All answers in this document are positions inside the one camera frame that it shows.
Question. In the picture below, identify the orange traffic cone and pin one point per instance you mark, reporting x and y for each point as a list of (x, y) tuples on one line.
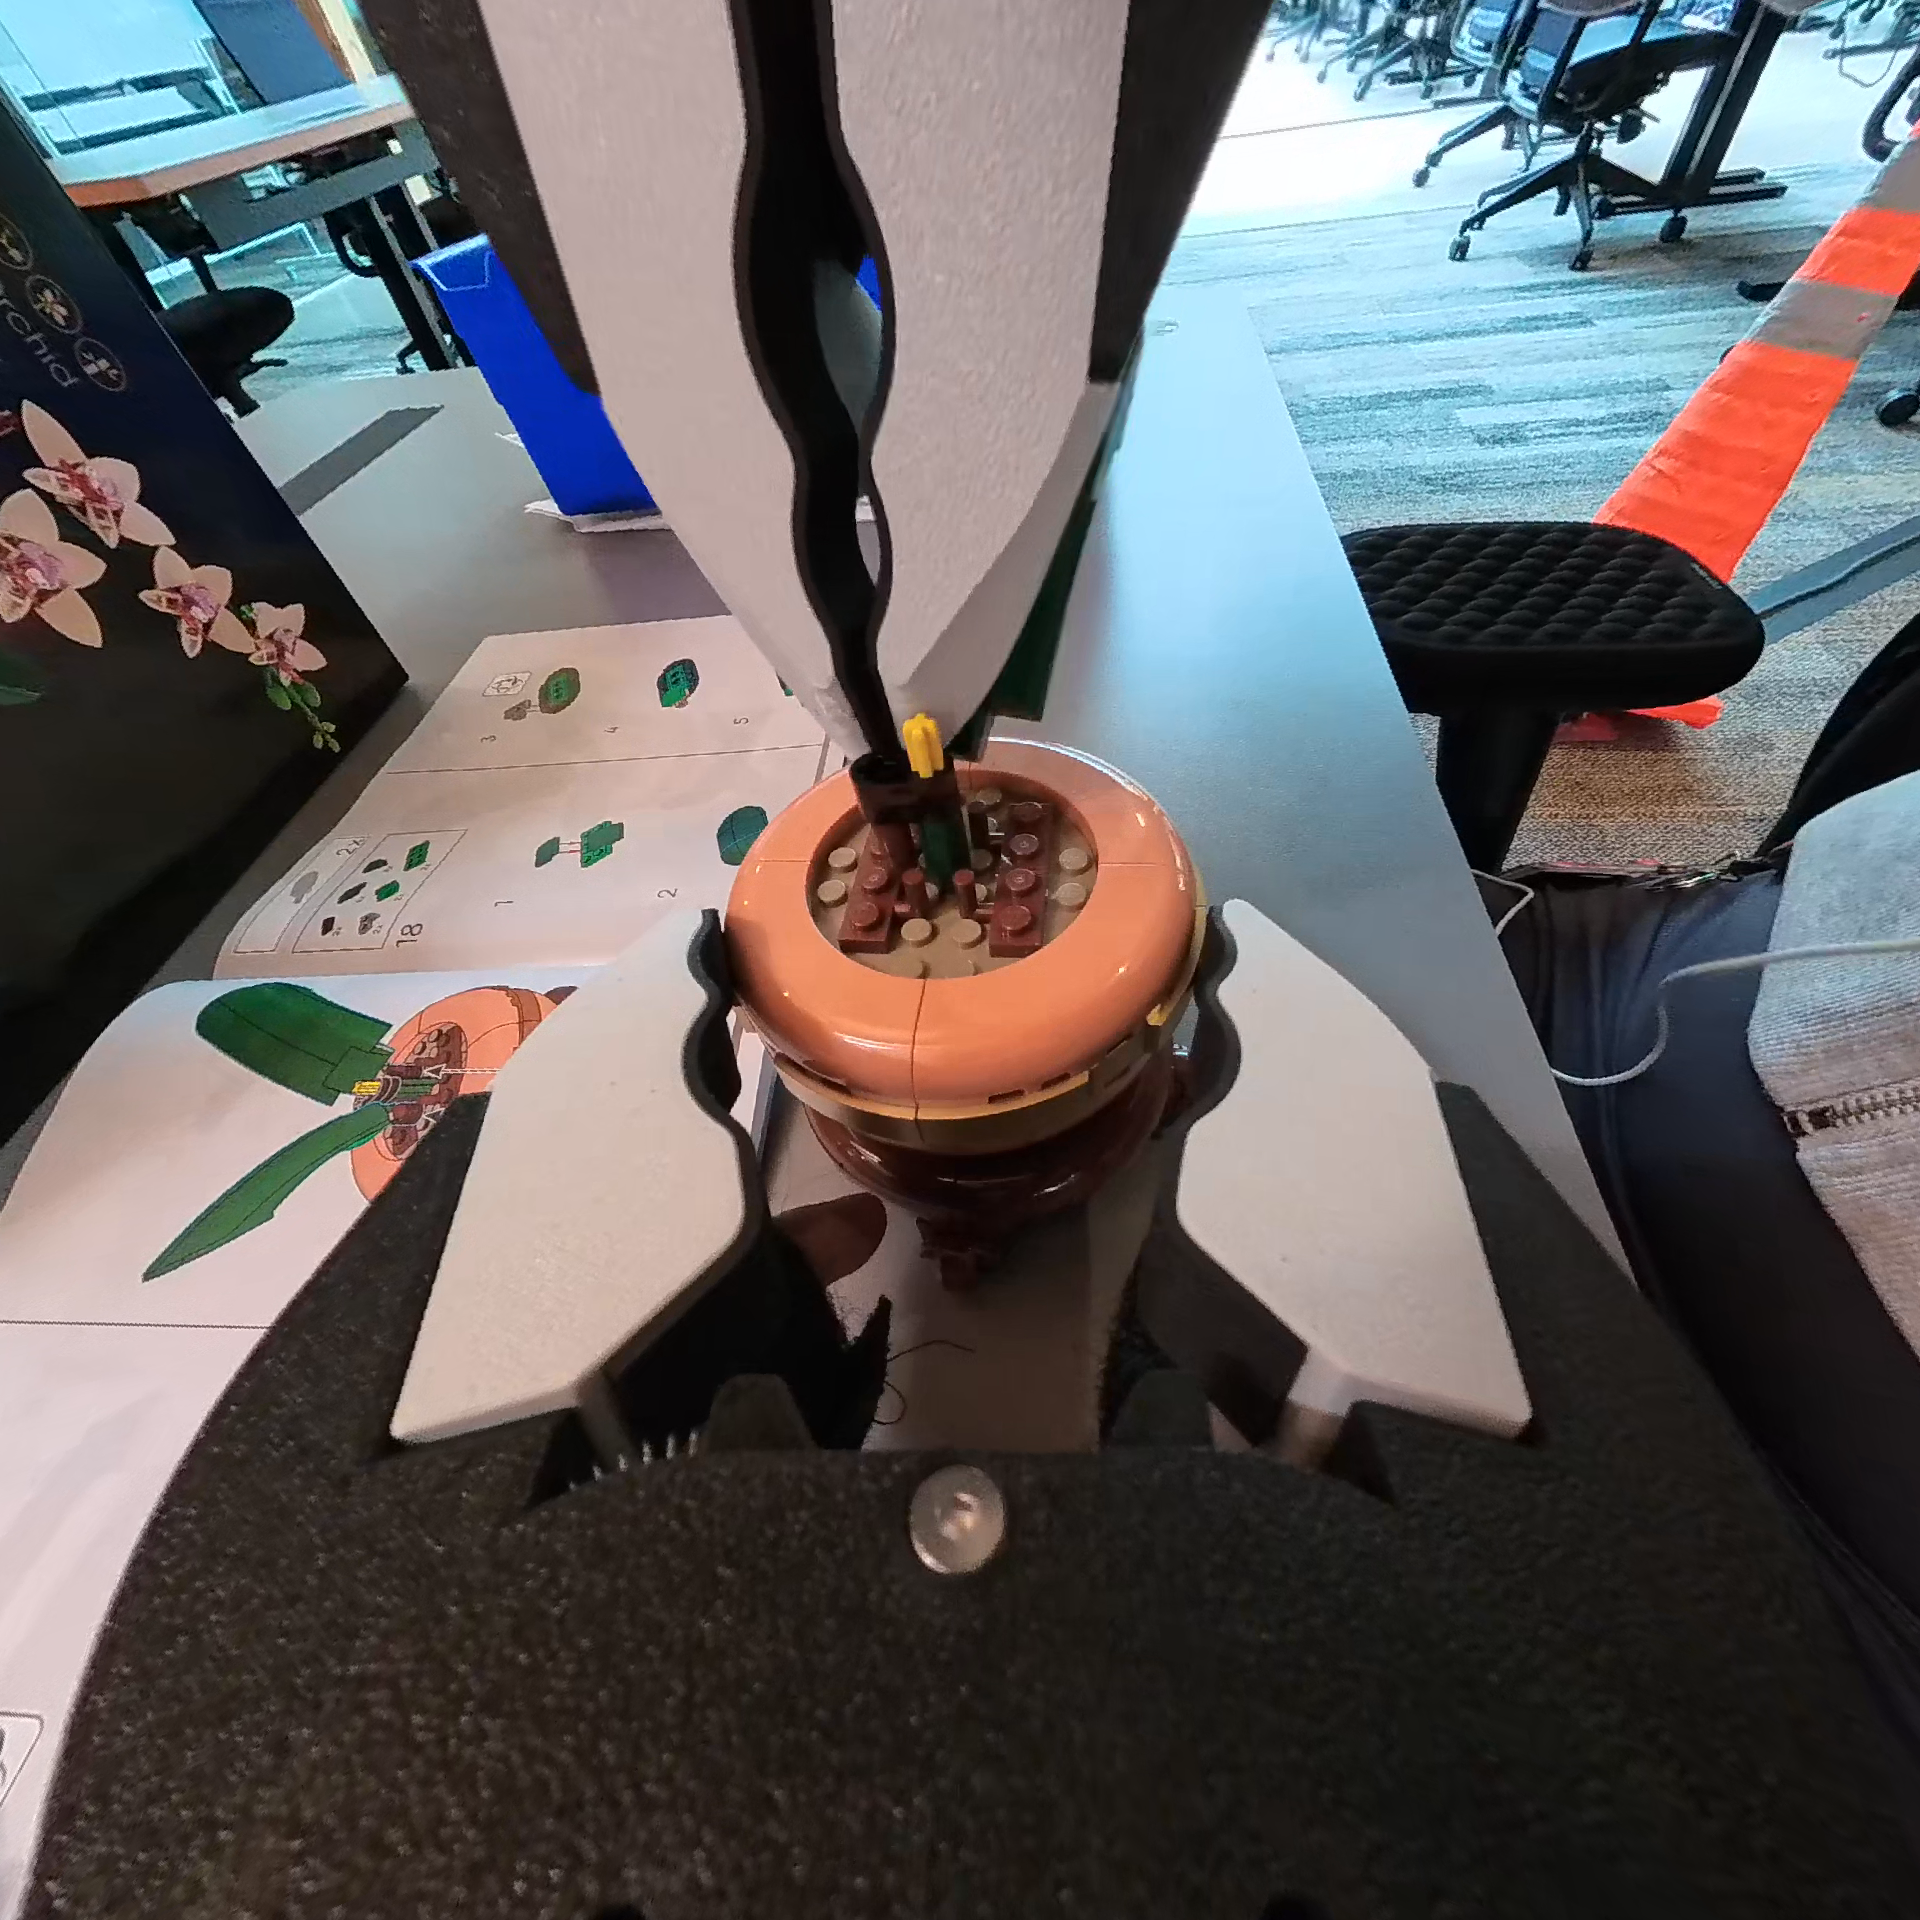
[(1726, 434)]

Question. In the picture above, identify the green toy brick leaf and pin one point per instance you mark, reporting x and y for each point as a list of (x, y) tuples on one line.
[(1048, 633)]

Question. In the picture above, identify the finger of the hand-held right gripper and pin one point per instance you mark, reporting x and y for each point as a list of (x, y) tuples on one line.
[(992, 225), (645, 225)]

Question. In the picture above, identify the white instruction booklet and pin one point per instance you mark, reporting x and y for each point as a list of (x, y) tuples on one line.
[(149, 1427)]

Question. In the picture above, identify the blue plastic bin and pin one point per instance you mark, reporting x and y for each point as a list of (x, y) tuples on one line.
[(509, 375)]

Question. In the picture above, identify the black chair armrest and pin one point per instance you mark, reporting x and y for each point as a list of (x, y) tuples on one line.
[(1543, 598)]

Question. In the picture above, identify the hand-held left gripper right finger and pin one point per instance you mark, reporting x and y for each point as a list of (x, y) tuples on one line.
[(1334, 1200)]

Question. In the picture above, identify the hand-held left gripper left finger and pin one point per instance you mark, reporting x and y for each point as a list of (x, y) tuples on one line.
[(585, 1200)]

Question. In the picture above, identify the dark orchid print box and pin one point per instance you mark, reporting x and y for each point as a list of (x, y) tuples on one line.
[(149, 826)]

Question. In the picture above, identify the wooden top office desk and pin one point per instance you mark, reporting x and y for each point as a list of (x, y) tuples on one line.
[(226, 143)]

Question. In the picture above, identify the grey desk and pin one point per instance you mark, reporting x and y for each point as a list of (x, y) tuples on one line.
[(1228, 633)]

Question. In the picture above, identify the person's left hand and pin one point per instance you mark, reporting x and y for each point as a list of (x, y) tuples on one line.
[(841, 1239)]

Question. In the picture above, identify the black office chair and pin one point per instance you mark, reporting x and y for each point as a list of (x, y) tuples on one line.
[(1573, 59), (226, 324)]

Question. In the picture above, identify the toy brick flower pot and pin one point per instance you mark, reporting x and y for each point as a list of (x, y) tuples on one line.
[(960, 1037)]

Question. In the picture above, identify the person's grey hoodie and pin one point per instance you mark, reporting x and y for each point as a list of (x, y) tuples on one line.
[(1843, 959)]

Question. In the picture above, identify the white paper sheet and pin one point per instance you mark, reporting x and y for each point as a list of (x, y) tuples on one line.
[(598, 521)]

